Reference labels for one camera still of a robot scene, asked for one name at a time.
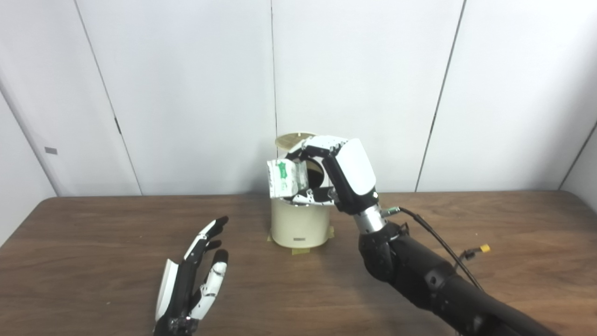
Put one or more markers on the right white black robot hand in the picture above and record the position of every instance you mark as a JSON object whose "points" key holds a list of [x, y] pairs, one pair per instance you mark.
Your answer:
{"points": [[354, 172]]}

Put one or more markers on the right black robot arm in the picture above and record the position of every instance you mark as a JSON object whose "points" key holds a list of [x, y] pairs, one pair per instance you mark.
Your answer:
{"points": [[419, 275]]}

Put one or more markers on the yellow plug connector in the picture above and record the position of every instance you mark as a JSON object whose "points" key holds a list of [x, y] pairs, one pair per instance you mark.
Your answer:
{"points": [[485, 248]]}

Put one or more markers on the grey wall tag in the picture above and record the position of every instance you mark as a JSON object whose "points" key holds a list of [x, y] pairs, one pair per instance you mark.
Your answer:
{"points": [[51, 150]]}

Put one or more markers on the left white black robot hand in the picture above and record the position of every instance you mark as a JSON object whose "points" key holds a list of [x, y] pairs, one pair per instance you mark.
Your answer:
{"points": [[179, 294]]}

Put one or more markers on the green white milk carton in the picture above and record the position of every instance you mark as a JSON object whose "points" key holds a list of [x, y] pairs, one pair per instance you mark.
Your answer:
{"points": [[282, 177]]}

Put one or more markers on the black wall panel hinge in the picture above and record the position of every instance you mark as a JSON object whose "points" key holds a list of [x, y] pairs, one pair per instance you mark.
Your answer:
{"points": [[118, 126]]}

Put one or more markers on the cream-colored bin body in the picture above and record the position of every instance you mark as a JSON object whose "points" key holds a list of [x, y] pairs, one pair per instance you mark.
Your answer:
{"points": [[298, 224]]}

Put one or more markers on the cream round bin lid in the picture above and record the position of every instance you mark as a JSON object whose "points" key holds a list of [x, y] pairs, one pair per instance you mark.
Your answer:
{"points": [[291, 139]]}

